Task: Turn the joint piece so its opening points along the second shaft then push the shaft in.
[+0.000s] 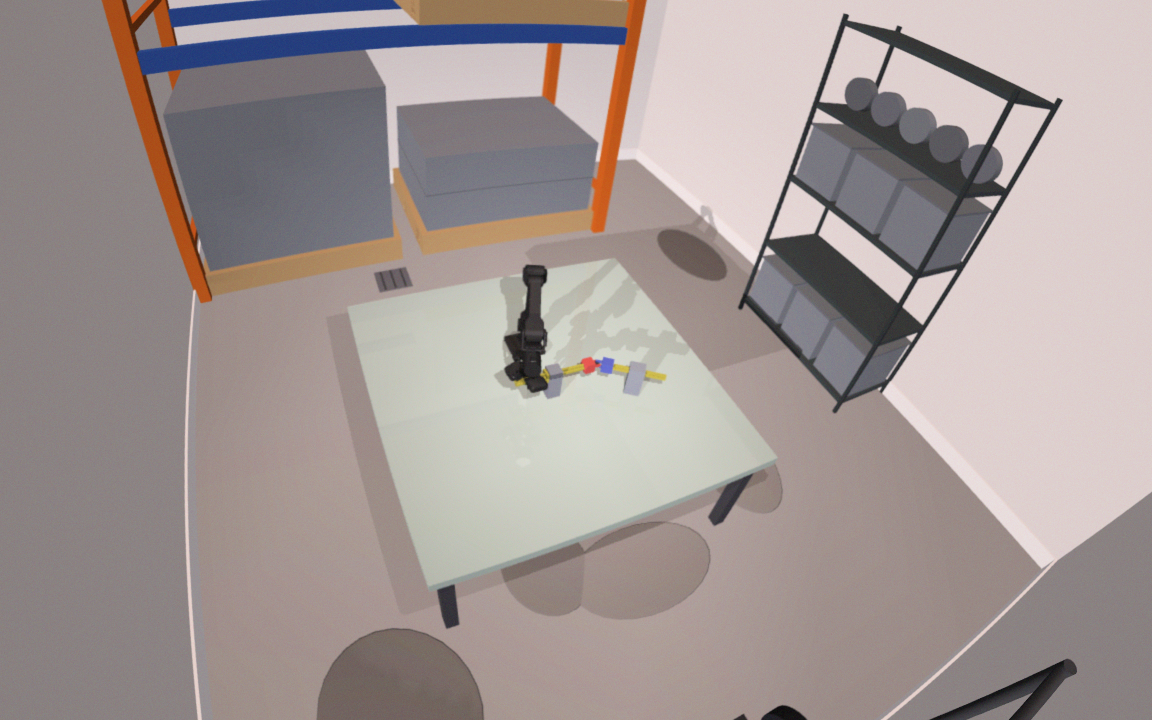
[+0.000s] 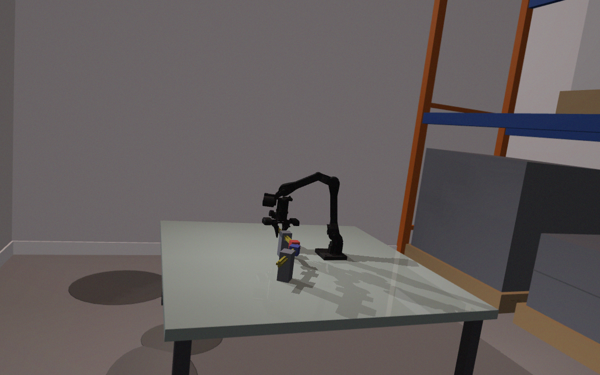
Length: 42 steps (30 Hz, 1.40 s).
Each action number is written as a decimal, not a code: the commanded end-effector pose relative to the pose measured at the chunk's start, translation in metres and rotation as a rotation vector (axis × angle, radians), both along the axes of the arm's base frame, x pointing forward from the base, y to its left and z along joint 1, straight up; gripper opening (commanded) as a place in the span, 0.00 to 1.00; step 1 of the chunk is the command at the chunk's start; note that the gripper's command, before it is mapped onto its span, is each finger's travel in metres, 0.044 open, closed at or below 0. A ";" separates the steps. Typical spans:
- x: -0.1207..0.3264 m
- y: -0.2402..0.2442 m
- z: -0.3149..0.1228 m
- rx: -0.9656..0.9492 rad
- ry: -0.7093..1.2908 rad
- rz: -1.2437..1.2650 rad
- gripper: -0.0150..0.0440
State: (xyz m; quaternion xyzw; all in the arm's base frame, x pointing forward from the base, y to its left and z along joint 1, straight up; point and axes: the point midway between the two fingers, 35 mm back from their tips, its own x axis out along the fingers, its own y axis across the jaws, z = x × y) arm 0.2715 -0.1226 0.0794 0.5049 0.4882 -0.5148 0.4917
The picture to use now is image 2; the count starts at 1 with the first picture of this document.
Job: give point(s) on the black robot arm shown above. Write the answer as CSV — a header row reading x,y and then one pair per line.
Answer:
x,y
270,200

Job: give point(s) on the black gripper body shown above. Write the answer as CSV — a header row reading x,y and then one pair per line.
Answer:
x,y
281,217

